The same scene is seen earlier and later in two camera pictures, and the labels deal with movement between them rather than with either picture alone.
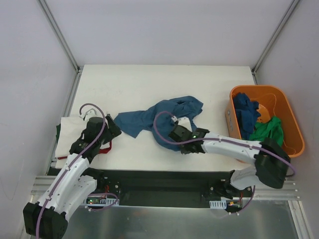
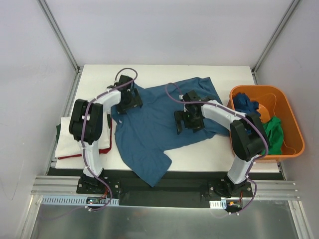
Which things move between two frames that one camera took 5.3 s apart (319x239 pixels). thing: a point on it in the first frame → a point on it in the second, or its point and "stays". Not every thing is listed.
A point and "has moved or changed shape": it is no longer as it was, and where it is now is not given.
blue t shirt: x=186 y=107 has moved or changed shape
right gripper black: x=176 y=133 → x=187 y=122
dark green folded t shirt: x=58 y=129 stays
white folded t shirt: x=70 y=131 stays
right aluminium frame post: x=278 y=29 stays
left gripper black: x=111 y=128 → x=133 y=103
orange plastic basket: x=273 y=102 stays
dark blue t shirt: x=247 y=113 stays
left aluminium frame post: x=78 y=69 stays
